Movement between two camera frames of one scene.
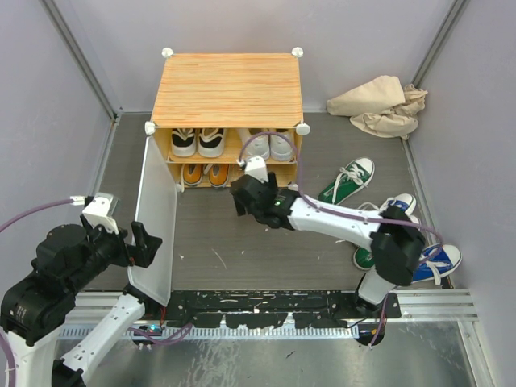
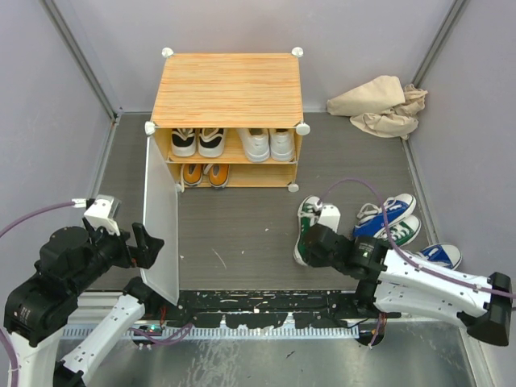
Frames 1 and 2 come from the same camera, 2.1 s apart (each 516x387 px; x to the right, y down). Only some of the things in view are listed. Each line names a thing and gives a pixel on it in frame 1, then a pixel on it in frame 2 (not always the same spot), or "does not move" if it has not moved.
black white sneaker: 183,142 does not move
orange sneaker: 191,175 does not move
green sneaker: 351,179 to 309,212
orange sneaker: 217,174 does not move
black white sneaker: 211,143 does not move
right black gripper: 272,183 to 314,261
